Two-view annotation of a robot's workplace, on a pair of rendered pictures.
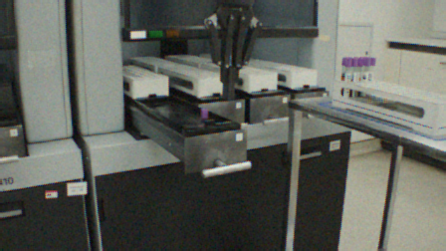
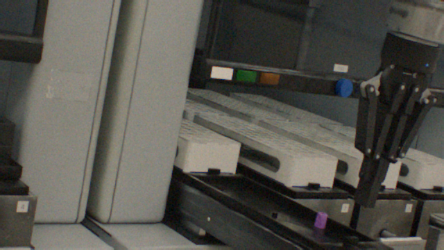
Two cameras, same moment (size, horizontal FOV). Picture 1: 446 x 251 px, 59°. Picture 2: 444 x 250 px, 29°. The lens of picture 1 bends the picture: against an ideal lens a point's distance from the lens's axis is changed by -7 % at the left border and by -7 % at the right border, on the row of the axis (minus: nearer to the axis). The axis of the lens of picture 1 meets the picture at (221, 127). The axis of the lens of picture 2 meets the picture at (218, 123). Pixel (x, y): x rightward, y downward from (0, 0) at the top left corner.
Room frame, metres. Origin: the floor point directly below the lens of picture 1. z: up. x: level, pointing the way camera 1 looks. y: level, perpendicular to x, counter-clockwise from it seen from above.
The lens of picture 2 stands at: (-0.25, 0.34, 1.11)
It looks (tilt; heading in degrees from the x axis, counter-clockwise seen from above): 9 degrees down; 353
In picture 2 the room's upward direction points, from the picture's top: 11 degrees clockwise
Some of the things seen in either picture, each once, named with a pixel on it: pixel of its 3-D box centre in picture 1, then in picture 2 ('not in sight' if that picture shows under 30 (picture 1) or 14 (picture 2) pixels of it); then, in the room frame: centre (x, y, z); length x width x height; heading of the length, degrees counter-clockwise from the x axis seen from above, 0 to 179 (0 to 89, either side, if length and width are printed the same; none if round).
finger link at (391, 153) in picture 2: (237, 41); (396, 120); (0.88, -0.03, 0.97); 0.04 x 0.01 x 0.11; 24
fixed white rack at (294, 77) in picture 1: (276, 75); (380, 158); (1.36, -0.18, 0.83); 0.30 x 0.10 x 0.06; 30
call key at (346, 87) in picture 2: not in sight; (344, 87); (1.13, -0.01, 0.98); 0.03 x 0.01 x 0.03; 120
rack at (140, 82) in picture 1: (133, 82); (165, 138); (1.19, 0.26, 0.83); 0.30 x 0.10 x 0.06; 30
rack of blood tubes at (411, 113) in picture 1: (393, 102); not in sight; (0.86, -0.37, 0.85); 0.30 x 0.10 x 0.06; 27
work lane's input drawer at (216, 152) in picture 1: (156, 113); (218, 201); (1.04, 0.17, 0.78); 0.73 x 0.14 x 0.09; 30
